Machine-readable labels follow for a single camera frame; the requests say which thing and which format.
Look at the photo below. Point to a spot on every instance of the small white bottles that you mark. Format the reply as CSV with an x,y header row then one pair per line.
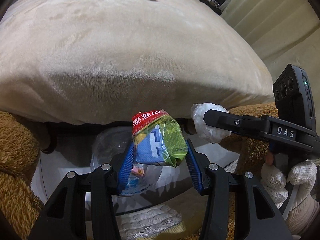
x,y
213,1

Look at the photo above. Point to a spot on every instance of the person's right hand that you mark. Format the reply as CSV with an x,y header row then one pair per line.
x,y
275,180

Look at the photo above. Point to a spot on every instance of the cream curtain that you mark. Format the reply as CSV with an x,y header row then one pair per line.
x,y
275,17

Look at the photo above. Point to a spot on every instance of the trash bin with clear bag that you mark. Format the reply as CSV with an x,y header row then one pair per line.
x,y
110,142

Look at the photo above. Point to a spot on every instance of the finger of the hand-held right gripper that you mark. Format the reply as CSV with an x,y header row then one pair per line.
x,y
225,121

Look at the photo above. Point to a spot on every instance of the brown fluffy rug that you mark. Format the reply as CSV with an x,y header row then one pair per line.
x,y
15,180

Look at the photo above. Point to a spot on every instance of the beige bed blanket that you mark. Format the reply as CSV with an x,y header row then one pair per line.
x,y
125,55

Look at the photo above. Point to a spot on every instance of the white lace mat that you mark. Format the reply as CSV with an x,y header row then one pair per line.
x,y
150,220

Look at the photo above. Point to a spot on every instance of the clear plastic wrapper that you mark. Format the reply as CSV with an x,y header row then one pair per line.
x,y
212,132

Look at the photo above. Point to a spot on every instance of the blue green snack packet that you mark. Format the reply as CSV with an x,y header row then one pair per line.
x,y
160,140

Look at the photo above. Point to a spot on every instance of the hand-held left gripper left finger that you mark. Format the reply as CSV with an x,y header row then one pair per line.
x,y
123,177

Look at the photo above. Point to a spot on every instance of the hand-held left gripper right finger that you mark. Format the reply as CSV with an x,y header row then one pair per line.
x,y
193,172

